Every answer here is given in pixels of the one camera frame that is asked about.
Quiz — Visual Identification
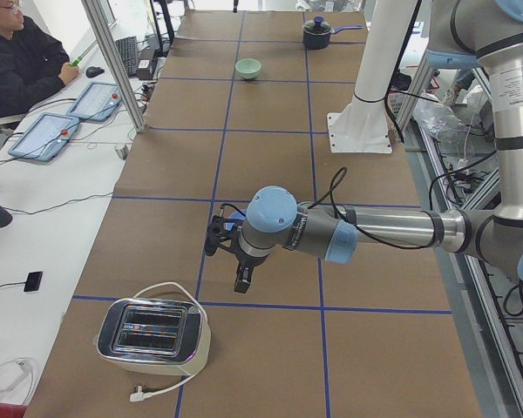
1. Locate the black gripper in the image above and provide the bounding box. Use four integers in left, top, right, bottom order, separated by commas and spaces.
234, 247, 266, 293

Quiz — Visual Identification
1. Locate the blue bowl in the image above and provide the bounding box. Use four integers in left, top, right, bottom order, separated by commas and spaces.
223, 211, 246, 231

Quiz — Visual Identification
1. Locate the green bowl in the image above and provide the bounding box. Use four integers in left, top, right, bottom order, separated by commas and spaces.
234, 58, 262, 80

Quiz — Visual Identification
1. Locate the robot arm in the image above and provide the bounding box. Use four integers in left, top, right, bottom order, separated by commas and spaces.
232, 1, 523, 293

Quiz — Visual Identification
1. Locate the white chrome toaster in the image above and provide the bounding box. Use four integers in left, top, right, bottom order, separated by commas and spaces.
96, 298, 211, 376

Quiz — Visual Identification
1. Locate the small black square device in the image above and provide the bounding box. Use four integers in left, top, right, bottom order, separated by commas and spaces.
24, 271, 43, 293

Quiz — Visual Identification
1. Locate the far blue tablet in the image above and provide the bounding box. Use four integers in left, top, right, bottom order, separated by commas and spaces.
66, 82, 121, 122

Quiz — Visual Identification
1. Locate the blue tablet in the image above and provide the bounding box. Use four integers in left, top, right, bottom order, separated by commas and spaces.
8, 112, 80, 162
66, 82, 121, 122

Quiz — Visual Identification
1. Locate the near blue tablet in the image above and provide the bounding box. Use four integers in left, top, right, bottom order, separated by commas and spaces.
8, 112, 80, 162

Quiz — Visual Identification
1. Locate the black computer mouse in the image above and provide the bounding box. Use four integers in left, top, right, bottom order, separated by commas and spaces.
85, 66, 105, 78

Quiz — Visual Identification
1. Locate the dark blue lidded saucepan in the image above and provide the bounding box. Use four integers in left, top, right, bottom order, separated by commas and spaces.
302, 16, 363, 50

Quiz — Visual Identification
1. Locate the crumpled clear plastic bag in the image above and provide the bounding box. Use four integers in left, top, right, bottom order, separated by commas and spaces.
412, 92, 472, 145

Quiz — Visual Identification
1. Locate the black keyboard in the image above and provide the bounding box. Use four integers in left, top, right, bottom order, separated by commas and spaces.
115, 36, 138, 77

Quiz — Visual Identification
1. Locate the seated person in black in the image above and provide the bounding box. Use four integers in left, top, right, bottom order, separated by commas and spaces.
0, 1, 79, 118

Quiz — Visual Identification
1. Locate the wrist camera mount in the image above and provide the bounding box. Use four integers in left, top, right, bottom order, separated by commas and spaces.
204, 203, 246, 257

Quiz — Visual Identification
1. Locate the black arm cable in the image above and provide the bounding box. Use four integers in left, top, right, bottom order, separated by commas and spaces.
309, 166, 437, 250

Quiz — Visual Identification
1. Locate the white toaster power cord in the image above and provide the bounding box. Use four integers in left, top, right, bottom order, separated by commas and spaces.
128, 281, 201, 403

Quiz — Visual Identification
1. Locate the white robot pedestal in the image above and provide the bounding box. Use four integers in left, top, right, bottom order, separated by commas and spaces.
327, 0, 421, 154

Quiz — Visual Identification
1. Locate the white cable bundle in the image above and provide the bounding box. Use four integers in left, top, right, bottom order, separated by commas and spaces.
0, 356, 38, 404

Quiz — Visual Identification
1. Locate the aluminium frame post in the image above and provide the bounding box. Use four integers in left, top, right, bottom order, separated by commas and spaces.
81, 0, 146, 133

